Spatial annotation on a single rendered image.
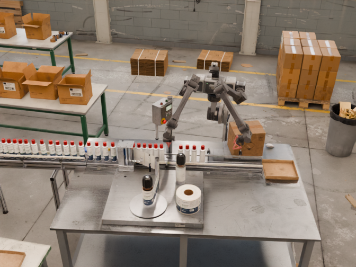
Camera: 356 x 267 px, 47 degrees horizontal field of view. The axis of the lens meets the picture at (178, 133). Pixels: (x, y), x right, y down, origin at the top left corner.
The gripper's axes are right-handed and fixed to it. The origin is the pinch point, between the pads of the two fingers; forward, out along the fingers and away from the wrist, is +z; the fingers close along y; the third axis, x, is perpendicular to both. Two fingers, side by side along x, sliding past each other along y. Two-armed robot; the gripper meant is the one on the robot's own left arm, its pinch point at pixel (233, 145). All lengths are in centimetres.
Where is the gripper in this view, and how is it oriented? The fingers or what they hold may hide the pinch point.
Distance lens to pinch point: 360.6
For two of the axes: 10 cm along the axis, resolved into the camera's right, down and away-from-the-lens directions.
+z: -6.3, 5.8, 5.2
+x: 7.6, 6.1, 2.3
